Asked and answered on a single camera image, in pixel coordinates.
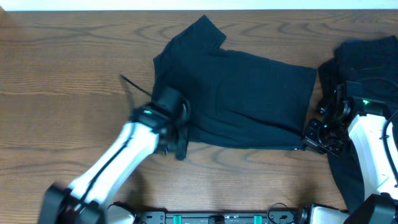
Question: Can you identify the pile of black clothes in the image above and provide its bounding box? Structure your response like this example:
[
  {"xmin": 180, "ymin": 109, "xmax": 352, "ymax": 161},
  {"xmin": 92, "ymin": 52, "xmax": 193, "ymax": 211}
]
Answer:
[{"xmin": 318, "ymin": 35, "xmax": 397, "ymax": 213}]

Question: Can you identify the dark green t-shirt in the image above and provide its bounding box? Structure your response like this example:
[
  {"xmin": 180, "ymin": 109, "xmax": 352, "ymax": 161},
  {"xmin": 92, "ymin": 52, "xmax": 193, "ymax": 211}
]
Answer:
[{"xmin": 152, "ymin": 16, "xmax": 317, "ymax": 150}]

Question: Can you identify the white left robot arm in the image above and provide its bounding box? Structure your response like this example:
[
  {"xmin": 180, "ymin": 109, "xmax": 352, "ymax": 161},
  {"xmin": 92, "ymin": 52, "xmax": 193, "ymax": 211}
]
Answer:
[{"xmin": 38, "ymin": 103, "xmax": 190, "ymax": 223}]

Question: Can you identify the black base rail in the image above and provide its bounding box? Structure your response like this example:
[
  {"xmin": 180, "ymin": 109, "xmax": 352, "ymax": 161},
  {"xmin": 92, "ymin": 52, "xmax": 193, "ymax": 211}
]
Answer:
[{"xmin": 107, "ymin": 203, "xmax": 299, "ymax": 224}]

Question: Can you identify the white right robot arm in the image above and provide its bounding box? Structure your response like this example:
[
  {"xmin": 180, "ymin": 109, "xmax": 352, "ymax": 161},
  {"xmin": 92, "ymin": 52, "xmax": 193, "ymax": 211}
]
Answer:
[{"xmin": 295, "ymin": 97, "xmax": 397, "ymax": 223}]

